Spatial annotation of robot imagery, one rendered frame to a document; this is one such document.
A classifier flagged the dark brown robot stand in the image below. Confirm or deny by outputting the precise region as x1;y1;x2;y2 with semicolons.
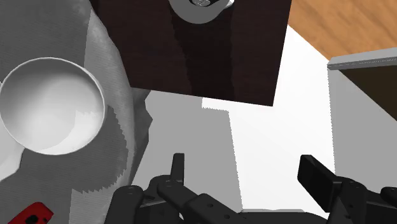
89;0;293;107

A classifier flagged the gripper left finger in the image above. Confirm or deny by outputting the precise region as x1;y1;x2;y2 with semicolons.
104;153;246;224

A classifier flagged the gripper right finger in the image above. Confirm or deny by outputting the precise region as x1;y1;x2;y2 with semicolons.
296;154;397;224

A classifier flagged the white bowl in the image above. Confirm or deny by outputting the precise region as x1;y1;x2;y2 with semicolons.
0;57;107;156

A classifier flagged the grey cabinet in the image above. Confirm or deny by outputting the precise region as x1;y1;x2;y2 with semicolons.
326;46;397;193

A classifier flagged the red and black object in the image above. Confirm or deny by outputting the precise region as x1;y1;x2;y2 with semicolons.
7;201;55;224

